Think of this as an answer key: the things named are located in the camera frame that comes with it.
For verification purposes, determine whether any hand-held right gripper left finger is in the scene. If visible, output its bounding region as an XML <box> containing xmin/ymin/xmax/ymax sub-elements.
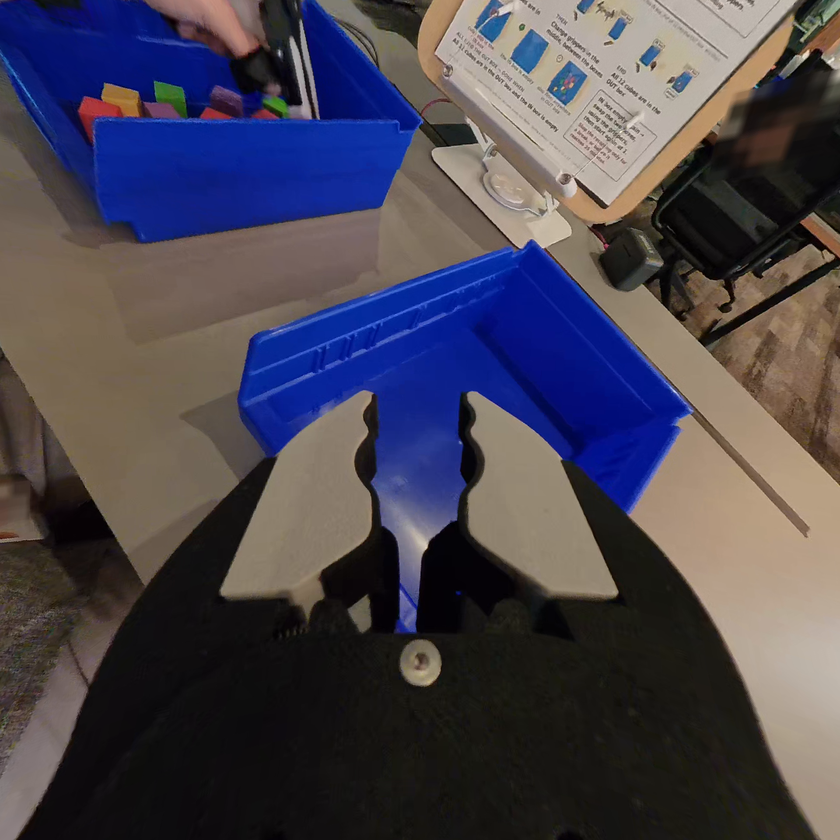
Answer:
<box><xmin>220</xmin><ymin>392</ymin><xmax>380</xmax><ymax>601</ymax></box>

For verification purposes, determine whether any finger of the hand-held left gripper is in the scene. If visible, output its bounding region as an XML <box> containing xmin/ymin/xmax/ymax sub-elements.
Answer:
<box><xmin>297</xmin><ymin>20</ymin><xmax>321</xmax><ymax>120</ymax></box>

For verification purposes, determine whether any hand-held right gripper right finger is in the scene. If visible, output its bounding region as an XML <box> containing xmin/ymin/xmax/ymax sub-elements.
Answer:
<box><xmin>459</xmin><ymin>392</ymin><xmax>620</xmax><ymax>601</ymax></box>

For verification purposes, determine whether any blue plastic bin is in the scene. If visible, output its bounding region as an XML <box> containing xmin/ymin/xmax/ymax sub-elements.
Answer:
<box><xmin>0</xmin><ymin>0</ymin><xmax>422</xmax><ymax>244</ymax></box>
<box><xmin>238</xmin><ymin>239</ymin><xmax>694</xmax><ymax>634</ymax></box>

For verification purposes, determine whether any yellow cube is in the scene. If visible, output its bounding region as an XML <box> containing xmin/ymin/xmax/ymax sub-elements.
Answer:
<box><xmin>101</xmin><ymin>83</ymin><xmax>144</xmax><ymax>119</ymax></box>

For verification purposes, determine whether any grey desk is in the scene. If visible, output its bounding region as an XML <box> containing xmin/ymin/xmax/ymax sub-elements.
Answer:
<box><xmin>0</xmin><ymin>0</ymin><xmax>840</xmax><ymax>840</ymax></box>

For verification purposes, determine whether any person's left hand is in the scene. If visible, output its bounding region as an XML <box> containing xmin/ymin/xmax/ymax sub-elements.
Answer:
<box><xmin>144</xmin><ymin>0</ymin><xmax>263</xmax><ymax>59</ymax></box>

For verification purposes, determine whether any white stand base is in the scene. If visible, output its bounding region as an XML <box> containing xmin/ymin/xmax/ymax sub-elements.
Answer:
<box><xmin>431</xmin><ymin>118</ymin><xmax>573</xmax><ymax>249</ymax></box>

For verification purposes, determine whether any small black device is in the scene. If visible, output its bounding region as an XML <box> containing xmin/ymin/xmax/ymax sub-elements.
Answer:
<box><xmin>600</xmin><ymin>227</ymin><xmax>665</xmax><ymax>291</ymax></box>

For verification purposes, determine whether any printed instruction sheet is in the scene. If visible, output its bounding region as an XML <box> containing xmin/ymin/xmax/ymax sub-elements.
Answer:
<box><xmin>434</xmin><ymin>0</ymin><xmax>798</xmax><ymax>206</ymax></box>

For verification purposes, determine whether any black office chair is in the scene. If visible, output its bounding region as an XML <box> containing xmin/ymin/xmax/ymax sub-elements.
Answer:
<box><xmin>653</xmin><ymin>66</ymin><xmax>840</xmax><ymax>345</ymax></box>

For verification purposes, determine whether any instruction sheet on wooden board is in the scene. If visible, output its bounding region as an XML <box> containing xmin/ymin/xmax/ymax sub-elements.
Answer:
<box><xmin>418</xmin><ymin>0</ymin><xmax>798</xmax><ymax>224</ymax></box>

